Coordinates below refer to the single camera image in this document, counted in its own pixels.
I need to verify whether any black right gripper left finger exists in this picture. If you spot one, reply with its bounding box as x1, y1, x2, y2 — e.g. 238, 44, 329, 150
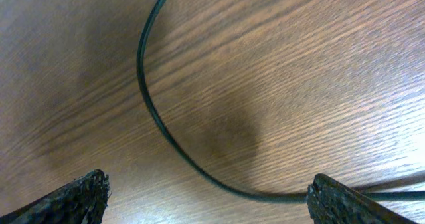
1, 169, 110, 224

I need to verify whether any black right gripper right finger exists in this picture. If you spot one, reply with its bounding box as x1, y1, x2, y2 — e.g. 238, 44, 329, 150
307, 173, 418, 224

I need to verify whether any black usb charging cable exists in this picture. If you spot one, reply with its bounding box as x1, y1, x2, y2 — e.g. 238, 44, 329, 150
136, 0, 425, 204

